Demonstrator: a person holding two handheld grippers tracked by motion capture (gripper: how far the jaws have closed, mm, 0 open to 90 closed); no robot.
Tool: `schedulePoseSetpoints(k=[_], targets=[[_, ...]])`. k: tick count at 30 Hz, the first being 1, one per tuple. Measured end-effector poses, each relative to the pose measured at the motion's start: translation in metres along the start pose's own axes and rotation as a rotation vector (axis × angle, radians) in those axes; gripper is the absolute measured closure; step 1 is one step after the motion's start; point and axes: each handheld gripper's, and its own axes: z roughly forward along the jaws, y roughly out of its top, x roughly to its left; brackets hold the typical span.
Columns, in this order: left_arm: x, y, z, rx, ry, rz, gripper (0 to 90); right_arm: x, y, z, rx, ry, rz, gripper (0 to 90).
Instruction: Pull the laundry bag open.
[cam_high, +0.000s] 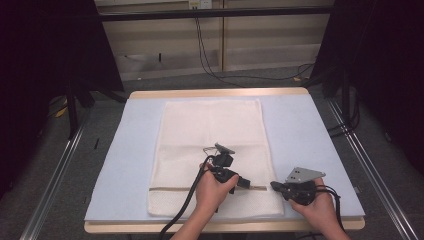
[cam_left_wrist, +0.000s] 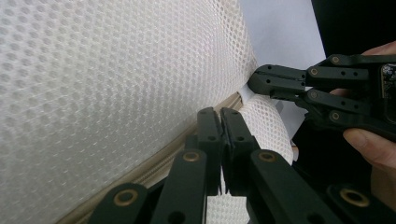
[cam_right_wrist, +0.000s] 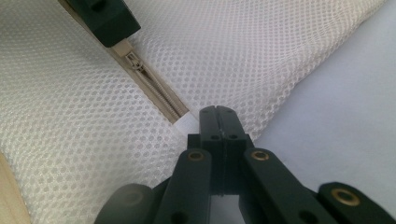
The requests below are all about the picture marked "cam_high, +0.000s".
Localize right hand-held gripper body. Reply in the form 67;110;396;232
280;166;327;207

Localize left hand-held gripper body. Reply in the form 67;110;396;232
203;143;240;184

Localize cream white towel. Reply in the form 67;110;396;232
147;98;285;218

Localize person's left hand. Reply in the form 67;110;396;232
194;161;241;218

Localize person's right hand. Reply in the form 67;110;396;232
289;177;338;232

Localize light wooden table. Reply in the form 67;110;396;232
83;87;366;234

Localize pale blue foam mat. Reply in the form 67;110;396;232
84;94;366;223

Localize dark curtain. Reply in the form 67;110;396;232
311;0;424;176
0;0;125;201

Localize black horizontal bar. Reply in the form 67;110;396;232
99;5;335;23

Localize black metal stand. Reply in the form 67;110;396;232
65;79;128;140

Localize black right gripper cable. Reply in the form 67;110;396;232
314;184;347;234

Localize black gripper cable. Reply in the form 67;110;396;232
314;184;347;234
157;154;217;240

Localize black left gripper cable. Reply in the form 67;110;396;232
157;154;217;240

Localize black cables by rail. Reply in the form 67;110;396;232
326;99;361;139

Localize metal floor rail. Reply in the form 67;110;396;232
19;114;88;240
327;99;422;240

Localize black floor cables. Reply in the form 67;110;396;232
193;16;316;89

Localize white wall outlet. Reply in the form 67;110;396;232
188;0;214;10

